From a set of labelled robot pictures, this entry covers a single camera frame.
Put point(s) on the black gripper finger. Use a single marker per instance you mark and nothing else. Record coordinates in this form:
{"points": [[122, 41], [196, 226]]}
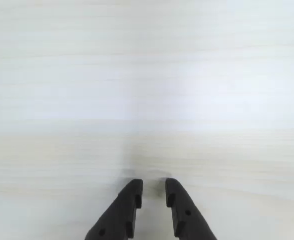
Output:
{"points": [[116, 215], [186, 222]]}

